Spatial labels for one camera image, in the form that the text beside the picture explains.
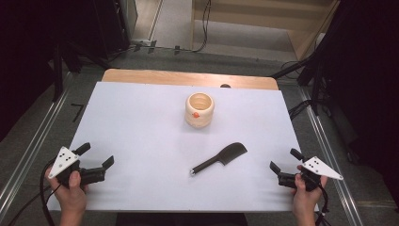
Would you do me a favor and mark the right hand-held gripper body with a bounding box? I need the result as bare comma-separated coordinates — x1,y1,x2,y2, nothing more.
277,155,344,193

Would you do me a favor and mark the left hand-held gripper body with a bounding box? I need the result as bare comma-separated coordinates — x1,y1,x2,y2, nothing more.
47,146,107,190

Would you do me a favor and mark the black comb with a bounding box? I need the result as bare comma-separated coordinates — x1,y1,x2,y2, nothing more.
189,141,248,177

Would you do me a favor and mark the cream ceramic cup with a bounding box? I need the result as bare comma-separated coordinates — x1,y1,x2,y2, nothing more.
184,91,215,129

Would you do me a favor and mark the person's right hand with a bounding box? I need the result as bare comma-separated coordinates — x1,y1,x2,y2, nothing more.
289,165,329,218

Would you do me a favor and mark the person's left hand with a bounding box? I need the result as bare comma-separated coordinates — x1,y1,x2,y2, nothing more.
44,165,90,216

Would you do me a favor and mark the white board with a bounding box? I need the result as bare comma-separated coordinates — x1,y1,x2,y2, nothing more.
46,81,320,213

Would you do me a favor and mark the black metal stand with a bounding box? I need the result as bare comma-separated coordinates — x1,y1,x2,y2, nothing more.
50,39,111,103
270,51,330,117

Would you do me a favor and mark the wooden table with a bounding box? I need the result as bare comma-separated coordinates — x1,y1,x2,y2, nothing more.
101,68,279,91

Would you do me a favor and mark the dark cabinet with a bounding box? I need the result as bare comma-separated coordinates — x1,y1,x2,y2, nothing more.
92,0,139,60

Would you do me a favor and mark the light wooden shelf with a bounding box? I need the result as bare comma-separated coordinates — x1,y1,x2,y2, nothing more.
190,0,342,61

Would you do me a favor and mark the aluminium floor rail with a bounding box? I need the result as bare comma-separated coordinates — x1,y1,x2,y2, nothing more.
297,86,365,226
0,73,75,218

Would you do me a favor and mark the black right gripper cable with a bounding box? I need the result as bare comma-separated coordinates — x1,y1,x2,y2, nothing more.
314,183,332,226

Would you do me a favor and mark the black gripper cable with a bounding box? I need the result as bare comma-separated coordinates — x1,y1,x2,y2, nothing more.
7,158,64,226
314,183,332,226

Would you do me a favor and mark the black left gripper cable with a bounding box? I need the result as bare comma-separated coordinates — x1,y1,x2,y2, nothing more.
7,158,64,226

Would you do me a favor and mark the black floor cable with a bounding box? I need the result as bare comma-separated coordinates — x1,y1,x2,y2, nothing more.
287,99,312,121

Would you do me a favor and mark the black hanging cable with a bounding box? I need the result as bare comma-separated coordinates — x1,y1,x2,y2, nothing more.
191,0,213,54

